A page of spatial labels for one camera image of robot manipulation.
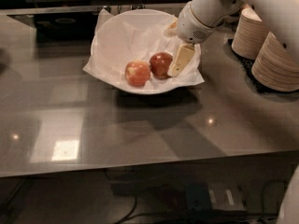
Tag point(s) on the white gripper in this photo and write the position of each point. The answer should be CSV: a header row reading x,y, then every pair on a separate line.
x,y
191,27

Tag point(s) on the dark red apple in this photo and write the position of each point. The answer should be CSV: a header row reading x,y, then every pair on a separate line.
x,y
159,64

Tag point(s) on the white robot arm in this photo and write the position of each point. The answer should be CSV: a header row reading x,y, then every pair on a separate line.
x,y
198,19

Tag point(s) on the white bowl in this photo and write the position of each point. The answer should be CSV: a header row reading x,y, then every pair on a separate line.
x,y
137,25

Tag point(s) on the yellowish red apple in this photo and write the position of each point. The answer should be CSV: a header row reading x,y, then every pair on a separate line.
x,y
137,73

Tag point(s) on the white paper liner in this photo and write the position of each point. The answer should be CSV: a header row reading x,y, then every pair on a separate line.
x,y
124,41

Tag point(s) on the rear paper plate stack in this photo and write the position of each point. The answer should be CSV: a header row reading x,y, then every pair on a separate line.
x,y
250,34

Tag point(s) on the paper plate stack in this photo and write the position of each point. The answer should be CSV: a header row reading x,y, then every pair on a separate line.
x,y
250,34
275,68

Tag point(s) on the black rubber mat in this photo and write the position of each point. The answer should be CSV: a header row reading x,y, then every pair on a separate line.
x,y
247,65

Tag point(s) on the front paper plate stack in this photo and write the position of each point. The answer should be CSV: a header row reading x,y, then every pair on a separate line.
x,y
275,68

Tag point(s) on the grey power box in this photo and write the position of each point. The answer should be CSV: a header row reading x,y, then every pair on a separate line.
x,y
227,197

